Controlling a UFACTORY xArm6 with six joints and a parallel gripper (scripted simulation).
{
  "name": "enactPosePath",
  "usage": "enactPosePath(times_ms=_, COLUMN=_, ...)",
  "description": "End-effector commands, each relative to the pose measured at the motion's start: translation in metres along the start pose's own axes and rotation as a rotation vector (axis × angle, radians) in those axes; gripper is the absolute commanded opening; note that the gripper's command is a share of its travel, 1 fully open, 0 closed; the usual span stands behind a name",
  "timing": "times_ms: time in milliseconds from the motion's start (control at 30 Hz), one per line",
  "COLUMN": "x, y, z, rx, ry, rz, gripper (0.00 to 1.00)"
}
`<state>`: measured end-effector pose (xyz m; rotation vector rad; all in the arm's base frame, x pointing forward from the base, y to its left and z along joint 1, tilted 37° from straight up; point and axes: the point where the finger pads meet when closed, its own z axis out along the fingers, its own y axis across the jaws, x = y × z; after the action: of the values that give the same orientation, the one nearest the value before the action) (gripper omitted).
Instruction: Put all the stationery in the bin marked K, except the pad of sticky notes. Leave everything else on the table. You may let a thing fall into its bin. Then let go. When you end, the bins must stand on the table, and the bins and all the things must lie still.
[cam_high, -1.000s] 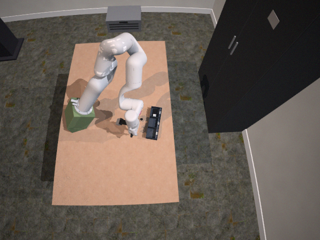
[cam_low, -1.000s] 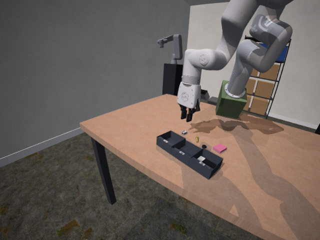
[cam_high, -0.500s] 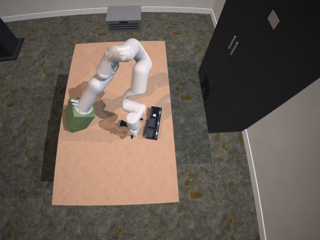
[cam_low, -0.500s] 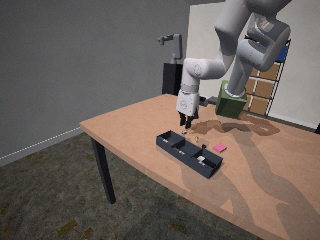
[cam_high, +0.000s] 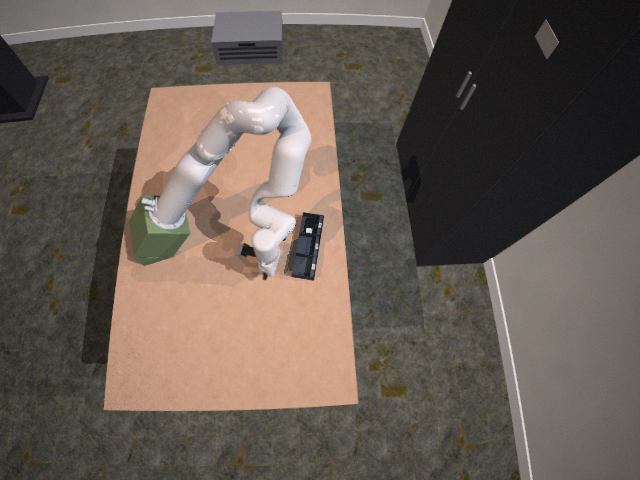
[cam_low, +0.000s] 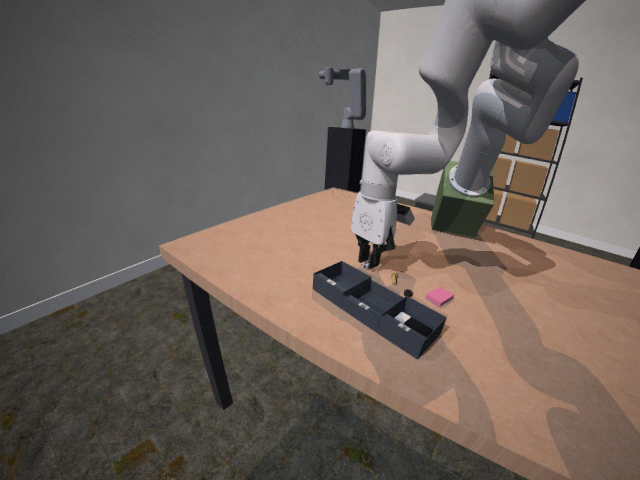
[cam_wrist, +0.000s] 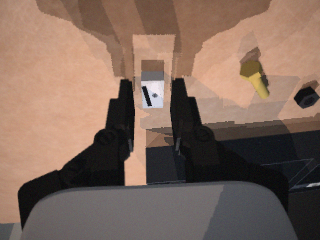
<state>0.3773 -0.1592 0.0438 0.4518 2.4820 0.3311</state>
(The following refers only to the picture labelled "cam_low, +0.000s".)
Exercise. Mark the pink flat rectangular block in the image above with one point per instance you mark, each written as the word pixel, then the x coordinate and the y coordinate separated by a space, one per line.
pixel 439 296

